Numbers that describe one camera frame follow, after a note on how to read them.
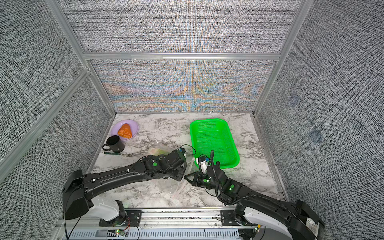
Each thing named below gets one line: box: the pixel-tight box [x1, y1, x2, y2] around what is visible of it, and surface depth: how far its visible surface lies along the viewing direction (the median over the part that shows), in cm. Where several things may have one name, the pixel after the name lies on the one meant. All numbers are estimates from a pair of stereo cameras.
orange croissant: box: [117, 123, 133, 139], surface depth 105 cm
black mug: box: [102, 135, 125, 153], surface depth 97 cm
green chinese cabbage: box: [148, 148, 170, 156], surface depth 91 cm
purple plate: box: [111, 119, 139, 141], surface depth 108 cm
